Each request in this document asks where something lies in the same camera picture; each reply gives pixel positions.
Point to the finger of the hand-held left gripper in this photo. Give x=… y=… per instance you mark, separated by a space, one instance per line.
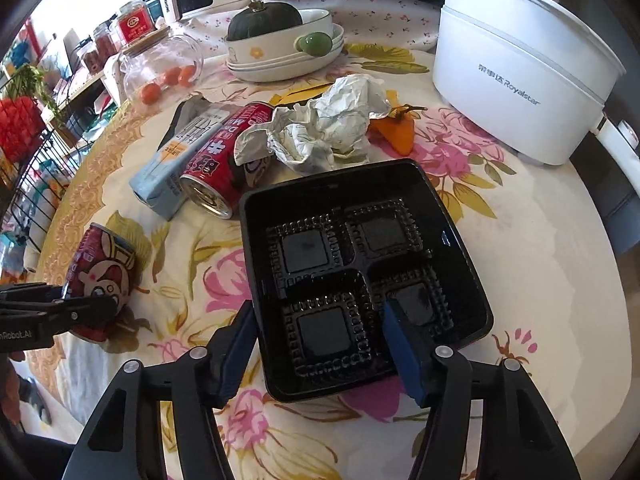
x=30 y=294
x=80 y=314

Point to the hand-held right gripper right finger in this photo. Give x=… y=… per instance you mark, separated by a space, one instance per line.
x=405 y=355

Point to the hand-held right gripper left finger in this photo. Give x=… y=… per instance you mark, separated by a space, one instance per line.
x=235 y=355

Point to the red drink can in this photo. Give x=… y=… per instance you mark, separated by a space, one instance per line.
x=100 y=270
x=220 y=165

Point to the black plastic compartment tray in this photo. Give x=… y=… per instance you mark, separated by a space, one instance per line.
x=320 y=255

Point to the yellow foil snack packet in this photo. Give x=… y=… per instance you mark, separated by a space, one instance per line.
x=295 y=95

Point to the red packets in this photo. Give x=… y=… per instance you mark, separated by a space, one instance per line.
x=17 y=127

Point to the pale blue drink carton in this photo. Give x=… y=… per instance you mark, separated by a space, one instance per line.
x=165 y=170

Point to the green plant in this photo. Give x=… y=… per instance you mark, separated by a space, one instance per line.
x=30 y=85

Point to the orange pepper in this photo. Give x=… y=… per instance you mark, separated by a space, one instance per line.
x=395 y=132

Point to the red cherry tomato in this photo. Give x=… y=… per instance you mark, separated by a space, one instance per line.
x=170 y=76
x=150 y=94
x=187 y=73

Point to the glass jar of red contents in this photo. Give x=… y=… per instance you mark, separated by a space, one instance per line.
x=87 y=56
x=106 y=40

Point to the crumpled white wrapper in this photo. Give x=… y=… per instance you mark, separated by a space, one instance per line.
x=325 y=120

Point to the glass jar with cork lid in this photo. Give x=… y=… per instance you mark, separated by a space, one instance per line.
x=165 y=55

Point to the white plate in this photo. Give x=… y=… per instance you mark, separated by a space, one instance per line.
x=280 y=76

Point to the red label jar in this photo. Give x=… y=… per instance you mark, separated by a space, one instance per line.
x=134 y=25

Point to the white ceramic bowl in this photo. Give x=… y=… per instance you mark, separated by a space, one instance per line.
x=280 y=50

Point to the white electric cooking pot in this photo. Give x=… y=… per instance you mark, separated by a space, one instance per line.
x=500 y=60

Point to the dark green pumpkin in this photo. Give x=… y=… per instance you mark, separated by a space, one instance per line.
x=265 y=22

